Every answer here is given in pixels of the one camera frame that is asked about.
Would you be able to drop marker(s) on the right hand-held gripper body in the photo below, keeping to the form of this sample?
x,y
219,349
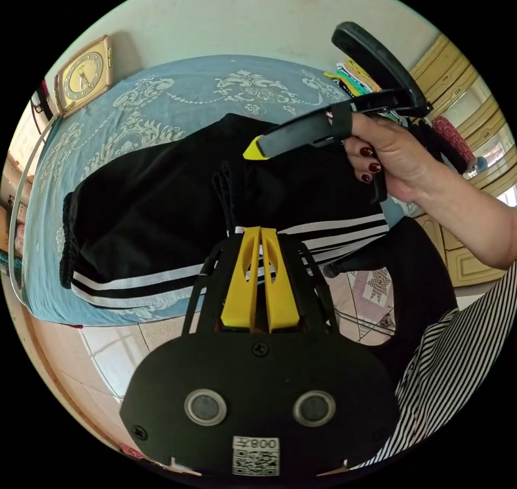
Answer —
x,y
299,131

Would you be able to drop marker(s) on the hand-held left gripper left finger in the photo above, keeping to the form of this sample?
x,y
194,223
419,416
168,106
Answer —
x,y
238,295

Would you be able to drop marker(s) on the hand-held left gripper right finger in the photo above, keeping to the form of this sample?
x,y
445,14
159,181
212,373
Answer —
x,y
280,299

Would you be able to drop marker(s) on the black white striped long pants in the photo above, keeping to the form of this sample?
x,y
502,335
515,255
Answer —
x,y
161,206

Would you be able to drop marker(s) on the person's right forearm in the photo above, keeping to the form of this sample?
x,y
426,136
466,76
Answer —
x,y
468,222

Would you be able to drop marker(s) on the person's right hand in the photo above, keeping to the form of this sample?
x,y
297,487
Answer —
x,y
398,153

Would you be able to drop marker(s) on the pile of clothes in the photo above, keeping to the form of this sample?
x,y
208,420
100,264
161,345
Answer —
x,y
355,79

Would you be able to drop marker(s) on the pink patterned floor mat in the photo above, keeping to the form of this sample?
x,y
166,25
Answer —
x,y
373,291

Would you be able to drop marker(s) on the bed with blue printed sheet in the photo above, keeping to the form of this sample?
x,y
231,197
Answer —
x,y
161,105

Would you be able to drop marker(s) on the beige cupboard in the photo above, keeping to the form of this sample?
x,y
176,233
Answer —
x,y
456,89

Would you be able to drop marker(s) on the person's body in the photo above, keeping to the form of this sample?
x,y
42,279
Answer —
x,y
444,335

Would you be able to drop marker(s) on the golden square clock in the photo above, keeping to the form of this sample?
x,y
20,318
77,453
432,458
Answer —
x,y
82,76

